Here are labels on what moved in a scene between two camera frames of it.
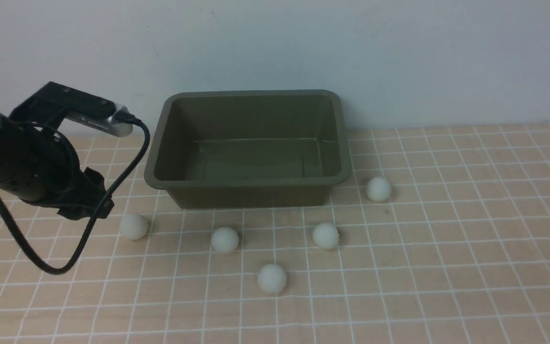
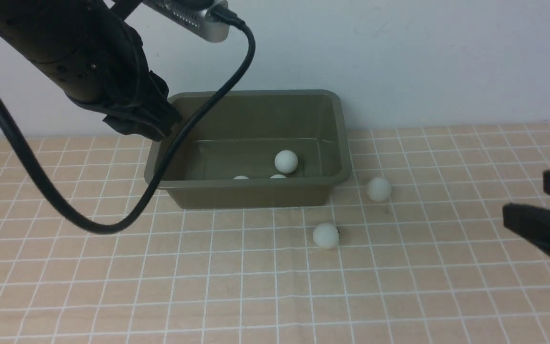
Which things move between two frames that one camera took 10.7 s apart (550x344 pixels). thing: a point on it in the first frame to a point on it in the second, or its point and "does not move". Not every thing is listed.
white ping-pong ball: [378, 189] does not move
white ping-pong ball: [325, 235] does not move
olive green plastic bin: [238, 149] does not move
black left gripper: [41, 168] to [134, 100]
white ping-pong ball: [271, 278] to [286, 161]
